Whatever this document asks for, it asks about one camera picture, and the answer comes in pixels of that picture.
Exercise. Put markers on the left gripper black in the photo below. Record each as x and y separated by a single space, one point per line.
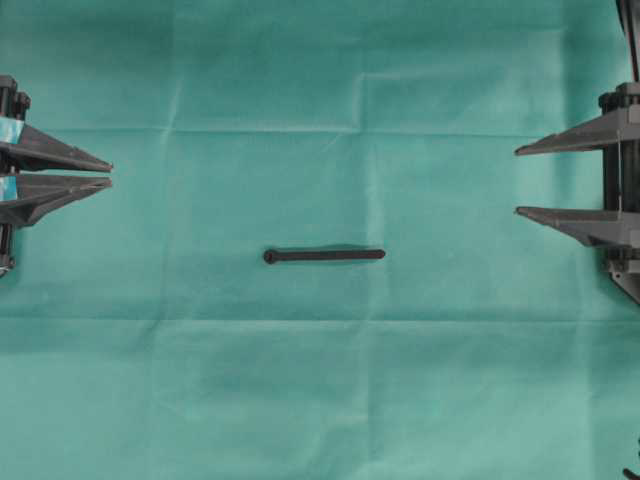
27 198

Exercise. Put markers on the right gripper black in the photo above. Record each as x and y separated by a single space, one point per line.
599 228

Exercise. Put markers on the green table cloth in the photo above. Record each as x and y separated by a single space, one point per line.
309 264

